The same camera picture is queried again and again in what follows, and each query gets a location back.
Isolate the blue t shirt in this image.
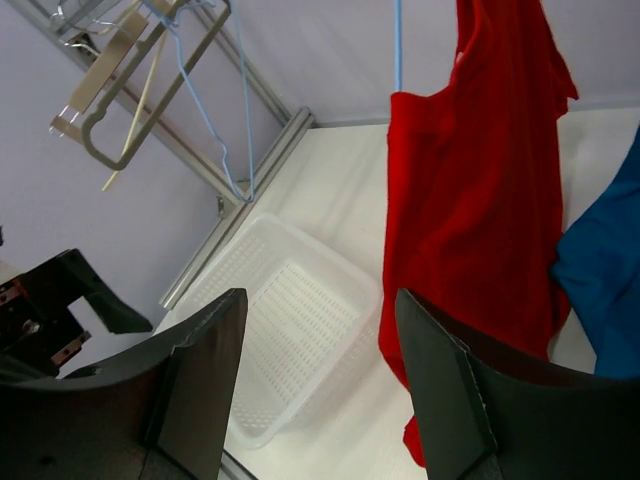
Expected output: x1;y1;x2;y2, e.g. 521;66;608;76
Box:
552;137;639;379

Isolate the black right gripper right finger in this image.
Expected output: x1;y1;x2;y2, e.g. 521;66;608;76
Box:
395;289;639;479

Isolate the red t shirt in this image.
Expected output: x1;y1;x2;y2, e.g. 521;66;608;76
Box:
377;0;579;466

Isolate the beige plastic hanger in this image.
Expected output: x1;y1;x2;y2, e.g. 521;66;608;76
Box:
79;1;232;171

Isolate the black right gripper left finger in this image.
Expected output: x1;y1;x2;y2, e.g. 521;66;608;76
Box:
1;288;248;479

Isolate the light blue wire hanger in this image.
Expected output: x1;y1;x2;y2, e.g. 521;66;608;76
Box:
394;0;403;92
142;0;257;204

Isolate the wooden clip hanger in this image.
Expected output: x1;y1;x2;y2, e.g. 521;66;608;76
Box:
49;1;148;137

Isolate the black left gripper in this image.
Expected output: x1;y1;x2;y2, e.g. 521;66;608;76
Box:
1;249;152;380

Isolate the white plastic basket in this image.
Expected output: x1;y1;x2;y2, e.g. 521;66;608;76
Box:
173;213;381;449

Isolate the aluminium frame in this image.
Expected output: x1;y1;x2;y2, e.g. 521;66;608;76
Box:
14;0;316;309

